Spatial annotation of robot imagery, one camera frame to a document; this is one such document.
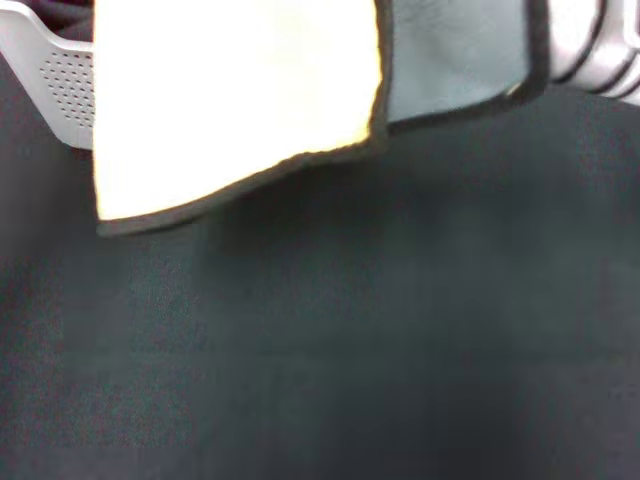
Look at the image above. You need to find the black cloth pile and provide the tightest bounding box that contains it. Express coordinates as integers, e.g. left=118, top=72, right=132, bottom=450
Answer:
left=37, top=0, right=97, bottom=45

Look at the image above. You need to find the yellow grey towel black edge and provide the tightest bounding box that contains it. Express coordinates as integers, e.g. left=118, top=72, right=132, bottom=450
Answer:
left=92, top=0, right=552, bottom=239

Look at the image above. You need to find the grey perforated storage basket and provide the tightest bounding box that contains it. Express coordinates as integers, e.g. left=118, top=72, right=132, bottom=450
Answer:
left=0, top=0, right=97, bottom=151

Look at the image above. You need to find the black tablecloth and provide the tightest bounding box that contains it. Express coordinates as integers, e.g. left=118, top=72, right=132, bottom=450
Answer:
left=0, top=47, right=640, bottom=480

